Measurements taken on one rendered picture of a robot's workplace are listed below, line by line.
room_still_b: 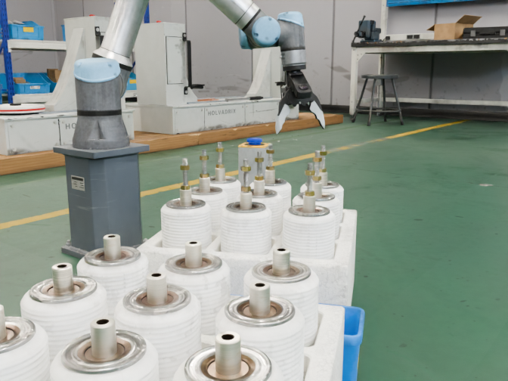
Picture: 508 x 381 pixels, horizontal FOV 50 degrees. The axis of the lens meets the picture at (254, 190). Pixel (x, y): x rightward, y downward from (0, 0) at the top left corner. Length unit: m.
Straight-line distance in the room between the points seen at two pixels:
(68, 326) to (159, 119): 3.16
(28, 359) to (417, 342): 0.75
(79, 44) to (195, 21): 4.73
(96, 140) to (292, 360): 1.01
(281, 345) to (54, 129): 2.66
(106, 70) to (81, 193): 0.33
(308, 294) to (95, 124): 0.94
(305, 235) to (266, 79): 3.77
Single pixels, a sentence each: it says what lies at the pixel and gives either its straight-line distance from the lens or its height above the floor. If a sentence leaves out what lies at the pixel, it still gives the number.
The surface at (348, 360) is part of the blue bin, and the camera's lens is 0.86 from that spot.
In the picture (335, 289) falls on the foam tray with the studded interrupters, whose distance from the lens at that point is 0.96.
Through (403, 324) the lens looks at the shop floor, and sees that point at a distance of 1.17.
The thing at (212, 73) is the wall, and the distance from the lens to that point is 7.79.
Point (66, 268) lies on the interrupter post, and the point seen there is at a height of 0.28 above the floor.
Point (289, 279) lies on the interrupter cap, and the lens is 0.67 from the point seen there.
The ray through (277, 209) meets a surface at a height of 0.23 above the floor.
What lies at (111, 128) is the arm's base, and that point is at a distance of 1.49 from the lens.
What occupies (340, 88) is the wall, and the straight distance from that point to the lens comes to 6.60.
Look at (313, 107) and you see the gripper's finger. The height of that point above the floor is 0.39.
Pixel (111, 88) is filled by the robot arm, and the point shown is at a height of 0.45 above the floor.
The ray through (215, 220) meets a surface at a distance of 1.13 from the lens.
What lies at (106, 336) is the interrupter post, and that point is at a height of 0.27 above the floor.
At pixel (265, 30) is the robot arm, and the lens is 1.49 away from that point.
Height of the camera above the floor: 0.50
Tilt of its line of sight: 13 degrees down
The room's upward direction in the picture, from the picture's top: straight up
